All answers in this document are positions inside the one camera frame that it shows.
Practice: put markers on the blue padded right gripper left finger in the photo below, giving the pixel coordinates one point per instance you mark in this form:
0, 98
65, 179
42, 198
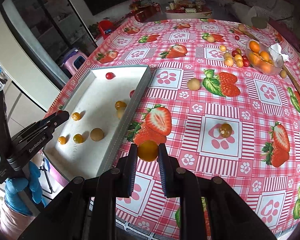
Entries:
124, 182

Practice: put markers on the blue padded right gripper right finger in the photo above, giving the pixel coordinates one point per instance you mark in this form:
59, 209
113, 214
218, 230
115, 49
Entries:
168, 174

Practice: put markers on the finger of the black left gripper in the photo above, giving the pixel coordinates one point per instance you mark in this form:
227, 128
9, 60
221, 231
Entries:
53, 121

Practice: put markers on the yellow cherry tomato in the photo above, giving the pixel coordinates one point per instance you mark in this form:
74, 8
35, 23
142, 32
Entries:
76, 116

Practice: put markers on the orange cherry tomato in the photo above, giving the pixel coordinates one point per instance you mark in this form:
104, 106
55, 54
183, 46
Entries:
148, 151

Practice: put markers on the large tan longan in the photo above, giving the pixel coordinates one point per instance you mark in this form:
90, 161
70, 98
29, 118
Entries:
97, 134

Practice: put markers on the dark yellow-green cherry tomato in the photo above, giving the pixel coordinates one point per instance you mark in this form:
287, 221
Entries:
225, 130

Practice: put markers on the small tan longan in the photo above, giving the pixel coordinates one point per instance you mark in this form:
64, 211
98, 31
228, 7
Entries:
193, 84

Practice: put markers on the amber cherry tomato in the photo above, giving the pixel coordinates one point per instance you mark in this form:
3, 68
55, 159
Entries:
120, 104

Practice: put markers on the small orange tomato in tray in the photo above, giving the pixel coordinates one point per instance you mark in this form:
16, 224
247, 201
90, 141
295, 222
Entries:
62, 140

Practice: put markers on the white grey-rimmed tray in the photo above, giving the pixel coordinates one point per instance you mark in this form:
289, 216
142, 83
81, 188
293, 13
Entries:
94, 98

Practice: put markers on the pink plastic stool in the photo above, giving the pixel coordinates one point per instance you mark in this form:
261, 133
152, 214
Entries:
72, 61

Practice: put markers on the red cherry tomato in tray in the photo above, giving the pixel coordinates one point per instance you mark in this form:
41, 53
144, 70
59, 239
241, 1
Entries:
110, 75

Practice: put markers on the pink strawberry checkered tablecloth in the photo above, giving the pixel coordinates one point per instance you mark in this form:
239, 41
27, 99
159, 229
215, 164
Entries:
261, 159

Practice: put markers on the red plastic chair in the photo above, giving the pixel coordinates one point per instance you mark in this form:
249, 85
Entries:
106, 27

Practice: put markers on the tan longan far strawberry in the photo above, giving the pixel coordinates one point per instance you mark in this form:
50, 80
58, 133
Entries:
210, 39

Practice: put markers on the clear glass fruit bowl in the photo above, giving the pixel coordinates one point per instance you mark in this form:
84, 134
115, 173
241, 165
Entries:
263, 61

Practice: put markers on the tan longan beside bowl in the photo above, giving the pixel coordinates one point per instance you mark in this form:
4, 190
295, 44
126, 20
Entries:
283, 74

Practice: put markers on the tangerine on top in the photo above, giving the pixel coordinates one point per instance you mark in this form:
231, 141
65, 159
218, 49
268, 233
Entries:
254, 46

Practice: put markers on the long wooden stick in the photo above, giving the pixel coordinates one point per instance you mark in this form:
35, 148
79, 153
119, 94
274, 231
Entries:
294, 82

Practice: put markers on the crumpled white tissue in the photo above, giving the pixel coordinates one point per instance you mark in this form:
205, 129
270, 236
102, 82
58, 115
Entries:
278, 54

